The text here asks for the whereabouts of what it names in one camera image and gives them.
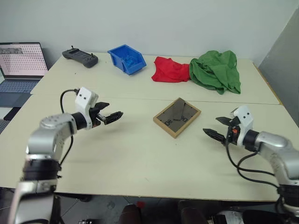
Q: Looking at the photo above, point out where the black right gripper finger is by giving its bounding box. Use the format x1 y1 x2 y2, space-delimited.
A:
202 127 227 144
215 116 233 127

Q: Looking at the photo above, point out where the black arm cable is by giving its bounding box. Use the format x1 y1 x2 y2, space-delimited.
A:
57 88 79 179
225 139 283 224

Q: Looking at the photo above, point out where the grey partition panel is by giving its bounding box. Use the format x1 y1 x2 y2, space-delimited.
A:
254 9 299 129

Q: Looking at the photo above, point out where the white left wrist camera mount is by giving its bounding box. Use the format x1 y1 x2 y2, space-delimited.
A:
74 87 100 130

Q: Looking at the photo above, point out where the blue plastic storage bin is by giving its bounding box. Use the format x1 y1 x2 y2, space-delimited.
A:
107 44 147 76

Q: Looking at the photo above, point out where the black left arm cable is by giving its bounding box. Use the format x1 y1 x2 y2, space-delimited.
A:
57 88 79 179

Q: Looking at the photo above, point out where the dark grey handheld controller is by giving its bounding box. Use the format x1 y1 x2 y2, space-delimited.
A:
62 45 99 69

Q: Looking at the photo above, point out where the open grey laptop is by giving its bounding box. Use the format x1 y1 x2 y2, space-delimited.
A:
0 42 49 101

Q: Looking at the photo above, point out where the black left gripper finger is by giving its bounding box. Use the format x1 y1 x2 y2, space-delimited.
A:
103 111 124 126
94 101 110 111

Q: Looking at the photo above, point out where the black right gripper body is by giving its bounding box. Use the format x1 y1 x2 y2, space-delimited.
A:
224 117 242 145

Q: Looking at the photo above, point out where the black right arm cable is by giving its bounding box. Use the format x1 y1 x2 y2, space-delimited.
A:
225 139 283 224

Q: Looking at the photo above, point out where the red cloth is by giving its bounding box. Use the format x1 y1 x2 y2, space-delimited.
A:
151 56 191 83

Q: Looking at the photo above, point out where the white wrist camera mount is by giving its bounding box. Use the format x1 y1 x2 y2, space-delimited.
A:
74 87 100 130
229 105 254 147

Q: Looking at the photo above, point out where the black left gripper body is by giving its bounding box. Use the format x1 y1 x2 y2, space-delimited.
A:
89 106 107 129

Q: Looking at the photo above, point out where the wooden framed picture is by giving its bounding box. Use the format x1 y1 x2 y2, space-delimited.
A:
153 97 202 139

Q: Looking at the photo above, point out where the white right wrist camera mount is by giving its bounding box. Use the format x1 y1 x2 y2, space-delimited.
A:
229 105 254 147

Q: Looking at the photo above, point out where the green cloth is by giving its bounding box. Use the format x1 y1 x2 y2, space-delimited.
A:
189 49 242 95

